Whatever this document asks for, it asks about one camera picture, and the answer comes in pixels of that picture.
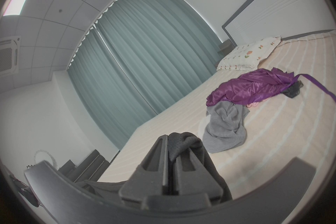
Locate blue-green curtain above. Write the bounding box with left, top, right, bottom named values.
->
left=67, top=26, right=158, bottom=151
left=93, top=0, right=225, bottom=116

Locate ceiling air conditioner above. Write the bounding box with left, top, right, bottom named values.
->
left=0, top=35, right=22, bottom=77

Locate round white mirror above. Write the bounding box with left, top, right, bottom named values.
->
left=34, top=149, right=57, bottom=166

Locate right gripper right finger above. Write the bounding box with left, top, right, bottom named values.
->
left=172, top=148, right=223, bottom=201

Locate black T-shirt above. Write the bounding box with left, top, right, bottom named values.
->
left=76, top=132, right=233, bottom=201

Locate bed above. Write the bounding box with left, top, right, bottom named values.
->
left=97, top=0, right=336, bottom=201

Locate grey bedside table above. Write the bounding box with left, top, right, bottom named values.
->
left=218, top=39, right=235, bottom=57

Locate purple satin garment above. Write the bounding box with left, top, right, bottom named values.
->
left=206, top=68, right=336, bottom=108

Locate grey knit garment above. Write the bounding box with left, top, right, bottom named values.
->
left=203, top=101, right=250, bottom=154

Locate black lace garment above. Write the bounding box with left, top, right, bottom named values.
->
left=283, top=81, right=304, bottom=99

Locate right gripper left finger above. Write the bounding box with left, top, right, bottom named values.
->
left=119, top=134, right=169, bottom=203

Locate white printed pillow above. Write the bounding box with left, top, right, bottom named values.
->
left=216, top=36, right=282, bottom=71

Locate black chest of drawers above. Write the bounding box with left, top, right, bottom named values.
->
left=58, top=149, right=111, bottom=183

